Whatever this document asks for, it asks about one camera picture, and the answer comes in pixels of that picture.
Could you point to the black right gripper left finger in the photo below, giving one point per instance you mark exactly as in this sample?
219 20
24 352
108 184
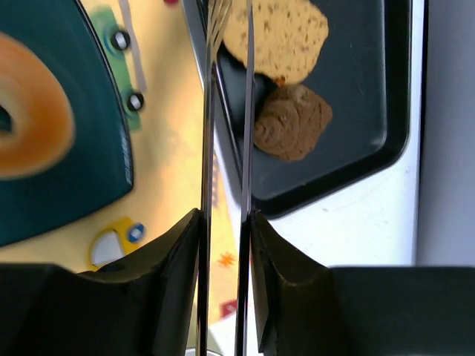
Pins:
157 282

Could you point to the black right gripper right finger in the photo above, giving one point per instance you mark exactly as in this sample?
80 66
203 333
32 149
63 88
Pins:
296 308

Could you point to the orange glazed donut bread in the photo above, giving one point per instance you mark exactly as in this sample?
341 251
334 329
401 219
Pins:
43 127

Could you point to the silver metal tongs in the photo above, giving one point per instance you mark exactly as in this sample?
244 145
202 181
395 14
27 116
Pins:
218 16

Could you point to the brown chocolate bread roll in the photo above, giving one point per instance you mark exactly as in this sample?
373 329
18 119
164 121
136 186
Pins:
291 122

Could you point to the flat seeded bread slice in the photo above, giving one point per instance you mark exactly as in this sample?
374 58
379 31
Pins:
288 37

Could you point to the dark teal square plate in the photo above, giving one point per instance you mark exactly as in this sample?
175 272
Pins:
98 169

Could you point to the yellow cartoon car placemat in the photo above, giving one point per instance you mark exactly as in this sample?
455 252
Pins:
167 163

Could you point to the black baking tray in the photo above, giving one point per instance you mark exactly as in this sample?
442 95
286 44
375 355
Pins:
363 73

